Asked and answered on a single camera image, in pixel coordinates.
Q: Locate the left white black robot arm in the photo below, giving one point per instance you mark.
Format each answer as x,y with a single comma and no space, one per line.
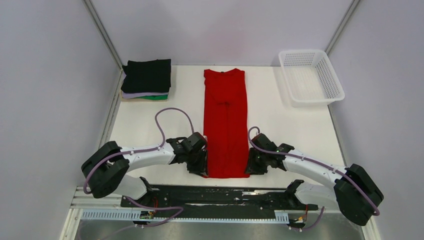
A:
106,171

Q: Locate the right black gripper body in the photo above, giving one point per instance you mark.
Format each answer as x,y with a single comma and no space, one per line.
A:
257,163

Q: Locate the white plastic basket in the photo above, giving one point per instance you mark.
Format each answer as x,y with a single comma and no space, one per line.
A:
310,78

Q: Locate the folded lavender t shirt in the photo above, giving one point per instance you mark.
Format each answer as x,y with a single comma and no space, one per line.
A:
142,94

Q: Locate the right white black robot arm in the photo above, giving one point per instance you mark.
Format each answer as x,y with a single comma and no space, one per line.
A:
348,189

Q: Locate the red t shirt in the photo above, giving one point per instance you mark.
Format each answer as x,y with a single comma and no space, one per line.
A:
225,123

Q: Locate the folded black t shirt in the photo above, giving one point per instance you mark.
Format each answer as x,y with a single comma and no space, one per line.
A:
152,76

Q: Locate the folded green t shirt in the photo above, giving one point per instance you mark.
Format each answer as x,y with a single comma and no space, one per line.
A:
155,97

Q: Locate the white slotted cable duct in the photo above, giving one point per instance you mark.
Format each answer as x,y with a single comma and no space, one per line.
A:
136,215

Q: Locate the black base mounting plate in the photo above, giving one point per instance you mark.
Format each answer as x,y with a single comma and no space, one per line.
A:
222,202

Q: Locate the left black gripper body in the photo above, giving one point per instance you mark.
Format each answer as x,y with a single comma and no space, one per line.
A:
197,162

